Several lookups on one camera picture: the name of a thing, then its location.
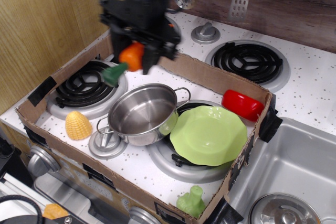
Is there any green plastic toy broccoli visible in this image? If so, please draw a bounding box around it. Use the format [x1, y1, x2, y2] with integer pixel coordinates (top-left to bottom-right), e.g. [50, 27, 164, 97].
[176, 185, 206, 218]

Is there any hanging silver spatula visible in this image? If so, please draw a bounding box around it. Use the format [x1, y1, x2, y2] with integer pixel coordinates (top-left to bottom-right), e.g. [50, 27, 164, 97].
[227, 0, 249, 23]

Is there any front left black burner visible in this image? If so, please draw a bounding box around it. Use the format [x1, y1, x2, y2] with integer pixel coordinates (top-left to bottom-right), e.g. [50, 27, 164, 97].
[47, 60, 128, 120]

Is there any rear silver stove knob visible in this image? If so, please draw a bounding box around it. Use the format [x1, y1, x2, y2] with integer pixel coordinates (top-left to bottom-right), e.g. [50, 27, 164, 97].
[191, 22, 221, 44]

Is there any front silver stove knob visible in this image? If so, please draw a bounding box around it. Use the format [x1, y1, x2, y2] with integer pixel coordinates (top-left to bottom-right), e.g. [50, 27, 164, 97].
[88, 127, 127, 159]

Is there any brown cardboard fence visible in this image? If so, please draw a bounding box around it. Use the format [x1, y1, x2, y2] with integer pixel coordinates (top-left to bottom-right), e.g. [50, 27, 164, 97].
[16, 31, 275, 223]

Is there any right silver oven knob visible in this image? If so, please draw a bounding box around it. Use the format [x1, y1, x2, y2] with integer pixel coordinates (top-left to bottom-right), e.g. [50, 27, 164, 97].
[128, 206, 160, 224]

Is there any silver oven knob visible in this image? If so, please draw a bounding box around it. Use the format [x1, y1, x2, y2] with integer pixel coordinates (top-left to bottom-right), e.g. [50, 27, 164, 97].
[27, 145, 61, 177]
[128, 206, 160, 224]

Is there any rear right black burner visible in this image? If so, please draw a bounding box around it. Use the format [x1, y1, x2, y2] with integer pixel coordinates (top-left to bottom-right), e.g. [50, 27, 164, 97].
[205, 40, 290, 93]

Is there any front right black burner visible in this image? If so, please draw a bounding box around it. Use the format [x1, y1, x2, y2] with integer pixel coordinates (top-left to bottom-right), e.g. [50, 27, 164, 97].
[146, 99, 232, 184]

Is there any silver toy sink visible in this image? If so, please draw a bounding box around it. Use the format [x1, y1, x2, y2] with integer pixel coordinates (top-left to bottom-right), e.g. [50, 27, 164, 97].
[229, 118, 335, 223]

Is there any light green plastic plate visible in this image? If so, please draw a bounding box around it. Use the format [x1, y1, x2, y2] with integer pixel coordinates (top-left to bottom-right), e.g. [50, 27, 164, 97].
[169, 105, 247, 166]

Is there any yellow plastic toy corn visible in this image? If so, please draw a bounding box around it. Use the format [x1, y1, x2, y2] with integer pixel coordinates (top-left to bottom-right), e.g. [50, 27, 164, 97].
[65, 111, 92, 140]

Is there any orange sponge piece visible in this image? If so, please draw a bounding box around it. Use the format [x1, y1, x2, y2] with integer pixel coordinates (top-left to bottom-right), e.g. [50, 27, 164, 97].
[42, 204, 69, 220]

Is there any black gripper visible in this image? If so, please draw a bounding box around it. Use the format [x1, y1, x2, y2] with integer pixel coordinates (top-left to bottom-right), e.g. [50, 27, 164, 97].
[99, 0, 181, 75]

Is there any orange plastic toy carrot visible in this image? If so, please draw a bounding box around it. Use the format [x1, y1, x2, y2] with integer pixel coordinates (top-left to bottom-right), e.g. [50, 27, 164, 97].
[102, 42, 145, 87]

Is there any stainless steel pot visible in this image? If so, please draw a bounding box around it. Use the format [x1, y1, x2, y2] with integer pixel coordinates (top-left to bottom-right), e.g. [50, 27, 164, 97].
[97, 83, 191, 146]

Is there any red plastic toy pepper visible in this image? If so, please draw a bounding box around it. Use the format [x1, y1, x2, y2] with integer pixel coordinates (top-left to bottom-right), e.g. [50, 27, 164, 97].
[222, 90, 265, 122]

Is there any left silver oven knob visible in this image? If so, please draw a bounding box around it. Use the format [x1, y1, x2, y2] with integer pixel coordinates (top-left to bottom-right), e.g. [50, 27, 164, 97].
[27, 145, 61, 177]

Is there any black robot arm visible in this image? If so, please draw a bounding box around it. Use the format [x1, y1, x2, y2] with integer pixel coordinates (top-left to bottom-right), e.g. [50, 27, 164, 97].
[99, 0, 181, 74]

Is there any silver stove knob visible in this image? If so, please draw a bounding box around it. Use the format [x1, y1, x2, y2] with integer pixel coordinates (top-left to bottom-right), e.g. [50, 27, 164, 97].
[88, 127, 127, 159]
[191, 22, 221, 44]

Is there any silver sink drain lid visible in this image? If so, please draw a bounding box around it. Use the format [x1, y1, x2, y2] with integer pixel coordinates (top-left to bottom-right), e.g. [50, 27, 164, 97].
[248, 193, 322, 224]

